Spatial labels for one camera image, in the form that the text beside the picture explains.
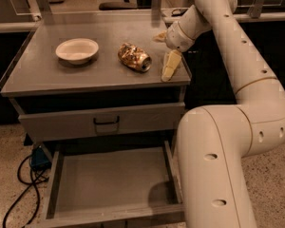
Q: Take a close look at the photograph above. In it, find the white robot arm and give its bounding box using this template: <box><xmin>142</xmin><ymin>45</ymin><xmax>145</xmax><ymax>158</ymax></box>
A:
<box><xmin>165</xmin><ymin>0</ymin><xmax>285</xmax><ymax>228</ymax></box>

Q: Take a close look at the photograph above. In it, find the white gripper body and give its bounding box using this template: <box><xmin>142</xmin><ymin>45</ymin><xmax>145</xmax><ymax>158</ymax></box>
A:
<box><xmin>165</xmin><ymin>21</ymin><xmax>195</xmax><ymax>52</ymax></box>

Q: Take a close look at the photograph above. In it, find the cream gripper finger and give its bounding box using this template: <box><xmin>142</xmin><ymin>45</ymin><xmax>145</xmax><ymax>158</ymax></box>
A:
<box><xmin>161</xmin><ymin>49</ymin><xmax>181</xmax><ymax>82</ymax></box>
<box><xmin>153</xmin><ymin>31</ymin><xmax>166</xmax><ymax>43</ymax></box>

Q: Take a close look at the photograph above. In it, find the open grey middle drawer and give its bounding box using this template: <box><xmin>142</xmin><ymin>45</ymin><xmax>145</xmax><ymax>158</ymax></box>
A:
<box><xmin>26</xmin><ymin>142</ymin><xmax>184</xmax><ymax>228</ymax></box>

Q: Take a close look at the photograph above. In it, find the black object on ledge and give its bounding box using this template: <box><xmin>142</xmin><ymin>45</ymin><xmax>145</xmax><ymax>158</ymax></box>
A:
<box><xmin>171</xmin><ymin>9</ymin><xmax>187</xmax><ymax>17</ymax></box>

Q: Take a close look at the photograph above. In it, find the grey upper drawer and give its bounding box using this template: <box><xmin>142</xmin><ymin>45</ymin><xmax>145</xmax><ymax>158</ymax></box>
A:
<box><xmin>19</xmin><ymin>103</ymin><xmax>184</xmax><ymax>142</ymax></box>

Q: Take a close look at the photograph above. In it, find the blue power box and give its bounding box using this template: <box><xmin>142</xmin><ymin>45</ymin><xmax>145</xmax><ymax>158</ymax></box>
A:
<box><xmin>29</xmin><ymin>146</ymin><xmax>52</xmax><ymax>171</ymax></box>

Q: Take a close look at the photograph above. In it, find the grey drawer cabinet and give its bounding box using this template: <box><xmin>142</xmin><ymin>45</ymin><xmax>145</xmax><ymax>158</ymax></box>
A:
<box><xmin>0</xmin><ymin>9</ymin><xmax>193</xmax><ymax>228</ymax></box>

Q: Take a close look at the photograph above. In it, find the black floor cable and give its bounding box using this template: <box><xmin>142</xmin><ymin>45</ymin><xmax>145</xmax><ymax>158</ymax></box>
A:
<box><xmin>1</xmin><ymin>154</ymin><xmax>50</xmax><ymax>228</ymax></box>

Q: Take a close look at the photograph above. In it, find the black drawer handle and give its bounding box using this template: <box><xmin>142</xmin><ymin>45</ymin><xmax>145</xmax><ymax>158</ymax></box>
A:
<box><xmin>93</xmin><ymin>116</ymin><xmax>120</xmax><ymax>125</ymax></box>

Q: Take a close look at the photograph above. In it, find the white bowl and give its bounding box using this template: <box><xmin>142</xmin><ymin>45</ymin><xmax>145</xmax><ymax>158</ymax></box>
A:
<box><xmin>55</xmin><ymin>38</ymin><xmax>99</xmax><ymax>65</ymax></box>

